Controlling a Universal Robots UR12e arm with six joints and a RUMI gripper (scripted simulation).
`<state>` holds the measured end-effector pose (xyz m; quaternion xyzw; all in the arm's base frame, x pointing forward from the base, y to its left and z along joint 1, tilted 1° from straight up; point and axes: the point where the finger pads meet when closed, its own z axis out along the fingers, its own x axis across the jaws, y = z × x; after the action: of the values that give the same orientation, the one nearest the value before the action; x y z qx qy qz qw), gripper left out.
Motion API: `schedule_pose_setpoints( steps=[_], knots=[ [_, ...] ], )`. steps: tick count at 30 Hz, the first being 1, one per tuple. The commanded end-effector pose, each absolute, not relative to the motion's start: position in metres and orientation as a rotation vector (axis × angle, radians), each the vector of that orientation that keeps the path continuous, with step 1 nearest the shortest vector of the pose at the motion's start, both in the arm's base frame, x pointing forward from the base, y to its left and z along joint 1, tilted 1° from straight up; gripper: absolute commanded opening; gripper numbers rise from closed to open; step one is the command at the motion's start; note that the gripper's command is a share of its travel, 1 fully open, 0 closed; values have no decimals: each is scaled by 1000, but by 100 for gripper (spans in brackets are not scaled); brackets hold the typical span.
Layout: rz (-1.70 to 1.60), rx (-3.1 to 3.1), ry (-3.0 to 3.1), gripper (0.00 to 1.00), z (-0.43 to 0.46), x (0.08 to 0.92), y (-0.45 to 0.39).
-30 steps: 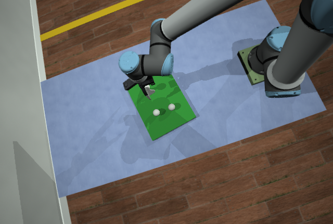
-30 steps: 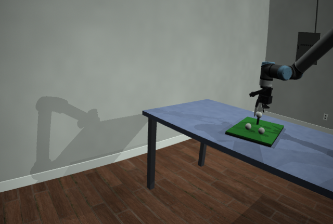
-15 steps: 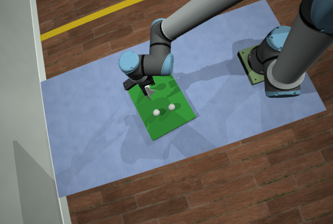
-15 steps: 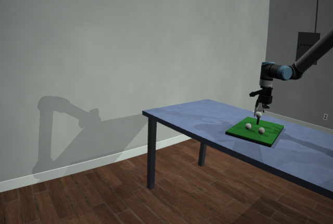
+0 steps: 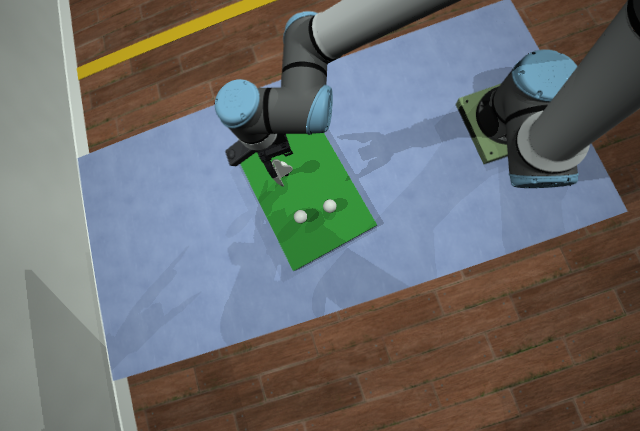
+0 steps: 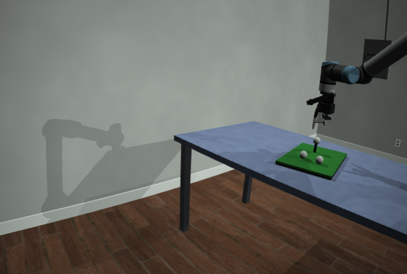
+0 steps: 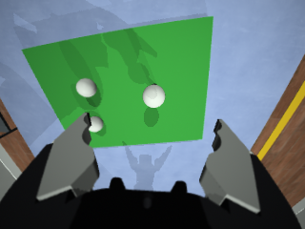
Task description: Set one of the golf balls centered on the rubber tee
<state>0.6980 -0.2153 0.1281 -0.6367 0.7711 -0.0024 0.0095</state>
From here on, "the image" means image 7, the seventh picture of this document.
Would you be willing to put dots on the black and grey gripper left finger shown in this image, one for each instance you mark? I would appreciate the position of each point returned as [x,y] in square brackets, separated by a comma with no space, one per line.
[63,170]

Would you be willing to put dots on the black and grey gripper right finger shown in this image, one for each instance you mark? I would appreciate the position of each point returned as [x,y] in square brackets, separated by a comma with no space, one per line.
[237,181]

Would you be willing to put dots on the green flat mat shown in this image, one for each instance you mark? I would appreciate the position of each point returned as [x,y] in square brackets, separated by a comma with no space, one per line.
[173,55]

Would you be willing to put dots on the white ball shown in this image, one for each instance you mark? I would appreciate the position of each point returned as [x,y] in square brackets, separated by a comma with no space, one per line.
[86,87]
[153,96]
[96,124]

